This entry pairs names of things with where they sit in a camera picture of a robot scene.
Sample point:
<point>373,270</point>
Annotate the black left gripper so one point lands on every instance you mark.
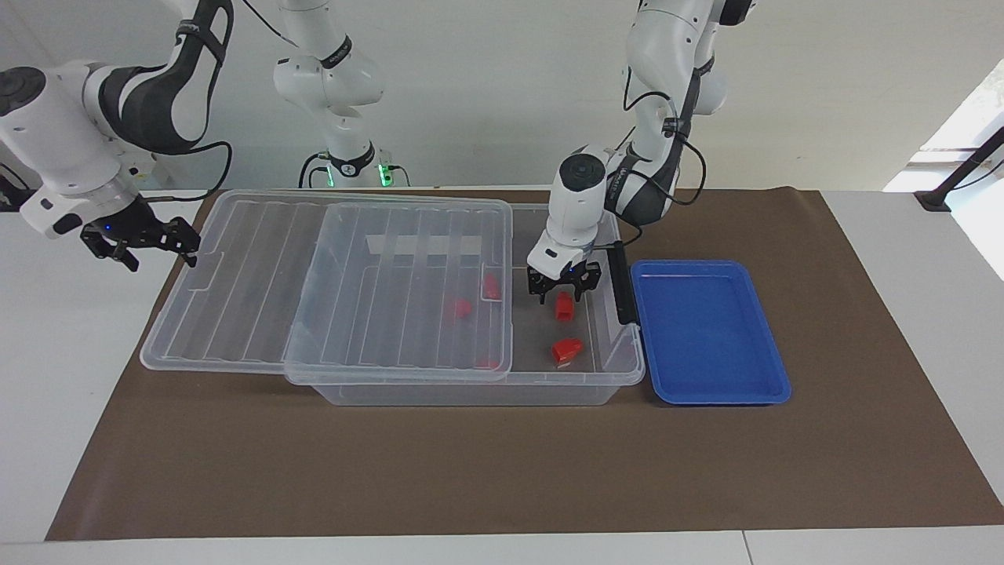
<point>565,278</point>

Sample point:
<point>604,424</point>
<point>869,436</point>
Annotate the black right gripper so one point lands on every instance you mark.
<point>125,227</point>

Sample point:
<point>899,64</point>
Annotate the red plastic block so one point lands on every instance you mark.
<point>460,308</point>
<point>563,308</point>
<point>488,363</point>
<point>566,351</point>
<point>491,286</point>

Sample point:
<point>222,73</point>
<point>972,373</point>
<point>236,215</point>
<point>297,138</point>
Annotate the clear ribbed box lid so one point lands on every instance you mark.
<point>220,314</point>

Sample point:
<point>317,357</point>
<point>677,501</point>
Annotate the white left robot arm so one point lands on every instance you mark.
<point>576,204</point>

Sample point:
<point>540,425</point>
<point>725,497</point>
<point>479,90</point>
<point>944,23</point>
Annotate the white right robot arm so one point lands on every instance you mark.
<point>63,133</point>

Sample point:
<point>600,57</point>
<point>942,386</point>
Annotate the clear plastic storage box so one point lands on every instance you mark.
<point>612,369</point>

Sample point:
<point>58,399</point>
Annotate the blue plastic tray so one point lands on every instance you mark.
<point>706,337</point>

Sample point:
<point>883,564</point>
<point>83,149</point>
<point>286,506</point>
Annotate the black background device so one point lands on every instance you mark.
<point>6,196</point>

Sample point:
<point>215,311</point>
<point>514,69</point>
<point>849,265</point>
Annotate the brown table mat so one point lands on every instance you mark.
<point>502,471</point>

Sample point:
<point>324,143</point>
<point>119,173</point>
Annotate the black background stand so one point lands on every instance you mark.
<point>933,200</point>

